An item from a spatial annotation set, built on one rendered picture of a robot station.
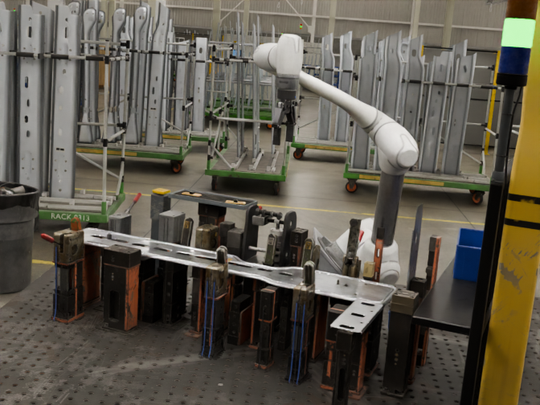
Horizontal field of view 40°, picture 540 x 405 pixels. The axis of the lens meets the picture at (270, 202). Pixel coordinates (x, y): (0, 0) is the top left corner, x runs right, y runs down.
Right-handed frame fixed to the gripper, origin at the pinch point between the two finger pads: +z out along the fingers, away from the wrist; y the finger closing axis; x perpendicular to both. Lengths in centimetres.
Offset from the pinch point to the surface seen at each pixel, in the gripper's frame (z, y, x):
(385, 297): 46, 29, 54
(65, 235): 40, 48, -68
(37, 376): 76, 91, -45
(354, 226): 26.8, 12.5, 36.4
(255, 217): 30.7, 9.4, -5.3
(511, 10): -49, 91, 90
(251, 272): 46, 32, 4
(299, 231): 34.3, 6.2, 12.4
